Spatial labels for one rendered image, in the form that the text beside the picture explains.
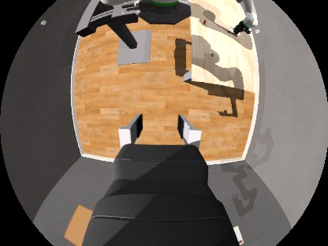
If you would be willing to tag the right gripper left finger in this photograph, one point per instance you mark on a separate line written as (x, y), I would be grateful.
(132, 131)

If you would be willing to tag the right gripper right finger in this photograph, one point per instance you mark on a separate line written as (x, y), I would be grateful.
(188, 133)

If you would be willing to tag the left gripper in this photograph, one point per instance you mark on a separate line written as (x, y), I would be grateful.
(240, 28)

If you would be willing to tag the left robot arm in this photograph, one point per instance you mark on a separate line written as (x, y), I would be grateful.
(250, 20)

